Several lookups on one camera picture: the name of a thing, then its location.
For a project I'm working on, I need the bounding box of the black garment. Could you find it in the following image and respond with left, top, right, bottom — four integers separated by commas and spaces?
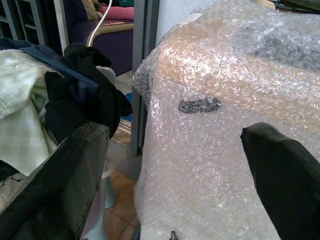
44, 42, 133, 145

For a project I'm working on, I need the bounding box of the grey metal post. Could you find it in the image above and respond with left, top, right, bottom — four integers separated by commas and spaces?
130, 0, 161, 157

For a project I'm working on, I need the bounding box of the grey metal window grille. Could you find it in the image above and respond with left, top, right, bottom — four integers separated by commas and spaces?
0, 0, 48, 46

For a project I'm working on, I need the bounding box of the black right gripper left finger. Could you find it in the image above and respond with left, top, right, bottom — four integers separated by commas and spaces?
0, 121, 111, 240

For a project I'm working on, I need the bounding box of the dark blue garment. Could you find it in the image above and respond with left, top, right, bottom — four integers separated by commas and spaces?
0, 37, 100, 97

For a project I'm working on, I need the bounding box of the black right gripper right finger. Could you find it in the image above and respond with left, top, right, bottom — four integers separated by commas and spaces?
239, 122, 320, 240

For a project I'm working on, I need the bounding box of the purple upholstered sofa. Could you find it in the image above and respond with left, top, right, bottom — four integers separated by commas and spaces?
65, 0, 136, 76

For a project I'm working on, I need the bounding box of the light green checked garment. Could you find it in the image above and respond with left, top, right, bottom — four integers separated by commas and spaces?
0, 48, 65, 177

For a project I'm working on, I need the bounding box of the pink cloth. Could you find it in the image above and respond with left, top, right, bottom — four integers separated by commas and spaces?
99, 5, 135, 21

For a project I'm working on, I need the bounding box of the white bent tube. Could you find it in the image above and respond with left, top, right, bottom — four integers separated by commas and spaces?
86, 0, 113, 47

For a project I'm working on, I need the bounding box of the clear bubble wrap sheet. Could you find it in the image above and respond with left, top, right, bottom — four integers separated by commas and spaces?
132, 0, 320, 240

